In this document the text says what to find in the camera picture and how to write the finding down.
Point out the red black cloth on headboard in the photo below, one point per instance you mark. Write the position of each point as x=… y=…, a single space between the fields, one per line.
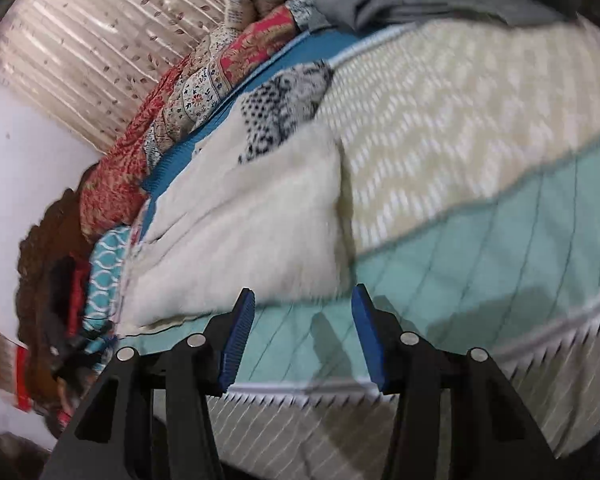
x=68 y=288

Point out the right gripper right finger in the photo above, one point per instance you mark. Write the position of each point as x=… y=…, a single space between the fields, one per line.
x=493 y=434

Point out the patterned bedspread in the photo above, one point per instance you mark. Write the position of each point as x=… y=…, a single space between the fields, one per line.
x=472 y=158

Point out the teal blue blanket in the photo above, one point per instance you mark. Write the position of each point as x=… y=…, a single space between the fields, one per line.
x=304 y=48

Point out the beige patterned curtain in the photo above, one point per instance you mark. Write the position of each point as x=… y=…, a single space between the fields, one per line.
x=89 y=64

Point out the red floral quilt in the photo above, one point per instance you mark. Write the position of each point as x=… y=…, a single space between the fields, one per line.
x=182 y=101

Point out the carved wooden headboard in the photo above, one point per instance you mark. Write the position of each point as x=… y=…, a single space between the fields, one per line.
x=57 y=370

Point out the cream fleece patterned sweater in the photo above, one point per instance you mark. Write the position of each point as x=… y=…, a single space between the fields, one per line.
x=255 y=208

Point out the teal white patterned pillow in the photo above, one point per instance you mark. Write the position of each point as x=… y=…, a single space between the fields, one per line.
x=100 y=313

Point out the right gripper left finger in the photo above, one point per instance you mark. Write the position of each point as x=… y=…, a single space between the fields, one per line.
x=147 y=417

